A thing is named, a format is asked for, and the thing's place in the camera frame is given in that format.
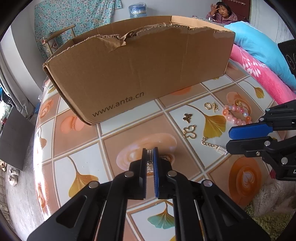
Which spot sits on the dark red door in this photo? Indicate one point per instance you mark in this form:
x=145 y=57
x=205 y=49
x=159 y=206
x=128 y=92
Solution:
x=241 y=8

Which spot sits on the gold butterfly outline pendant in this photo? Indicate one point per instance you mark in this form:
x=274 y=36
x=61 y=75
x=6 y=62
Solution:
x=189 y=132

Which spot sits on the green fluffy cloth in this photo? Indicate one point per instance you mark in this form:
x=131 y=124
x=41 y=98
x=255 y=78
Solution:
x=274 y=225

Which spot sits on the gold leaf charm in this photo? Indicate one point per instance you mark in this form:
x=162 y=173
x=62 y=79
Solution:
x=215 y=107

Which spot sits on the blue pillow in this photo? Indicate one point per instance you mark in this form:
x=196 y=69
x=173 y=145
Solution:
x=264 y=49

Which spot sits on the small gold butterfly charm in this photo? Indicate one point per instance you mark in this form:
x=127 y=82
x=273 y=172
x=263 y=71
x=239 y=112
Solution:
x=187 y=117

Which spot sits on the pink floral quilt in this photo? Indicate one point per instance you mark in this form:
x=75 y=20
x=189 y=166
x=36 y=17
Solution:
x=274 y=86

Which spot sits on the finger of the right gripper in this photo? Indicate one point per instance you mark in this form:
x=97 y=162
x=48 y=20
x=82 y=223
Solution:
x=253 y=130
x=249 y=146

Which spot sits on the floral blue wall cloth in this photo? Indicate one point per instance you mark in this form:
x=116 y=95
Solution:
x=51 y=16

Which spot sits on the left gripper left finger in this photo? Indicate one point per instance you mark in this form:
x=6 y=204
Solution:
x=144 y=173

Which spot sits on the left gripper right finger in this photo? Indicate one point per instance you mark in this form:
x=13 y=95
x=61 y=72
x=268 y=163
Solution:
x=155 y=158

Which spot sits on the dark grey cabinet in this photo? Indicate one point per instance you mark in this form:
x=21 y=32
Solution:
x=15 y=138

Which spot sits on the seated woman in purple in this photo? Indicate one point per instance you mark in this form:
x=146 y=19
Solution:
x=221 y=13

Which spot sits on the brown cardboard box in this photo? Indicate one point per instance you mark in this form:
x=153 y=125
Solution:
x=116 y=67

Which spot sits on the white shoes pair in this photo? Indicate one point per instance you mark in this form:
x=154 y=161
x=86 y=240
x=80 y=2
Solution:
x=13 y=176

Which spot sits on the wooden chair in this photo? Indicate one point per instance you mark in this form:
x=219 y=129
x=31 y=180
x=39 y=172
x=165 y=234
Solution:
x=52 y=41

